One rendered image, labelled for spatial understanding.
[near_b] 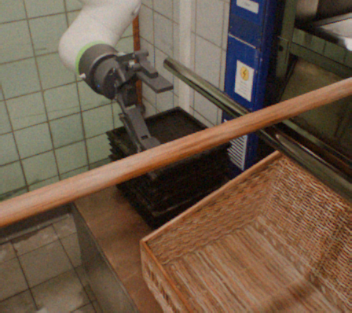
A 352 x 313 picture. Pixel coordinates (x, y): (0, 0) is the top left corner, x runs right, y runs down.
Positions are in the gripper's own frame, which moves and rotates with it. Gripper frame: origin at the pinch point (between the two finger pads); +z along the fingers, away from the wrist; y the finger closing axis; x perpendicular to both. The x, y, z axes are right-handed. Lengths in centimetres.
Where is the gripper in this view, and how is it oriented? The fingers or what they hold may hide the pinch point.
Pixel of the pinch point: (162, 123)
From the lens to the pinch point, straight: 68.9
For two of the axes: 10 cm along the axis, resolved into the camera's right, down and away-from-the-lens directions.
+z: 5.2, 4.9, -7.0
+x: -8.5, 2.9, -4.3
